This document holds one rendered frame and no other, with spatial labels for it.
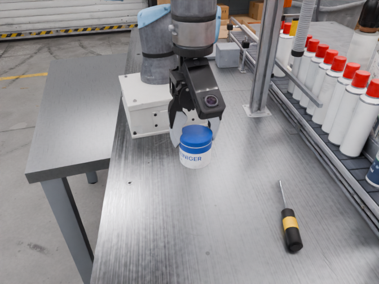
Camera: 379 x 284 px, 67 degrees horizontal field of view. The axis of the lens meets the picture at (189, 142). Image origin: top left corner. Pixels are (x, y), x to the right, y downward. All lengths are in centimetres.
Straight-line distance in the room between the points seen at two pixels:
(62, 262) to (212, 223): 116
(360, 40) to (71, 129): 107
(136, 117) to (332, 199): 58
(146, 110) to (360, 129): 58
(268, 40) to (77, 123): 68
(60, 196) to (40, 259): 82
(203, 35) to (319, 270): 49
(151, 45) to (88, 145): 37
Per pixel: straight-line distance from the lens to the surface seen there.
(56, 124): 107
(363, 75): 81
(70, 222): 106
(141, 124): 89
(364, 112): 79
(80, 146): 93
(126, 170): 80
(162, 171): 78
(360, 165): 84
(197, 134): 59
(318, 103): 90
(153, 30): 95
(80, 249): 118
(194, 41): 49
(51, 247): 178
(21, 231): 193
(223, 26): 216
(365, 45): 126
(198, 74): 50
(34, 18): 530
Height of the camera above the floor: 135
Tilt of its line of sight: 36 degrees down
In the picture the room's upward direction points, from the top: straight up
